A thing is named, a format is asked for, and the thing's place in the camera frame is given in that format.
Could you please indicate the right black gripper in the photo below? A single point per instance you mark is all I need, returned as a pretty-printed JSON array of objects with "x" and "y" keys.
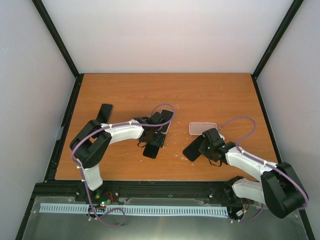
[{"x": 202, "y": 151}]

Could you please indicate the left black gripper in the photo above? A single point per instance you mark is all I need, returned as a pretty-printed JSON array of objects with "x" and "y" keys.
[{"x": 158, "y": 142}]

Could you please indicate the black phone case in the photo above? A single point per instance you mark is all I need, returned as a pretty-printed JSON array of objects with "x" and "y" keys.
[{"x": 191, "y": 152}]

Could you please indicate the clear white phone case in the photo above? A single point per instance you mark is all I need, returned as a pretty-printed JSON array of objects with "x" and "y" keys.
[{"x": 167, "y": 128}]

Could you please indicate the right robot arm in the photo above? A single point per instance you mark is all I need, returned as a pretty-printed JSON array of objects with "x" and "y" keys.
[{"x": 276, "y": 185}]

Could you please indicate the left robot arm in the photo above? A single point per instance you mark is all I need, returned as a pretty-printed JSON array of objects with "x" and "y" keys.
[{"x": 90, "y": 145}]

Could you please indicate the clear pink phone case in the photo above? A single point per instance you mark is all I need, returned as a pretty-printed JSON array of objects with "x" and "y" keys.
[{"x": 197, "y": 128}]

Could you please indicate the left controller board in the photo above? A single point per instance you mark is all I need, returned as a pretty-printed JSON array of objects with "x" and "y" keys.
[{"x": 105, "y": 198}]

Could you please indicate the light blue cable duct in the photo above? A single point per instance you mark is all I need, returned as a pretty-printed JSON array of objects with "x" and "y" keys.
[{"x": 136, "y": 210}]

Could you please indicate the black aluminium frame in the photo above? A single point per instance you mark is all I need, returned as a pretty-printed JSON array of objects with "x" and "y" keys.
[{"x": 135, "y": 189}]

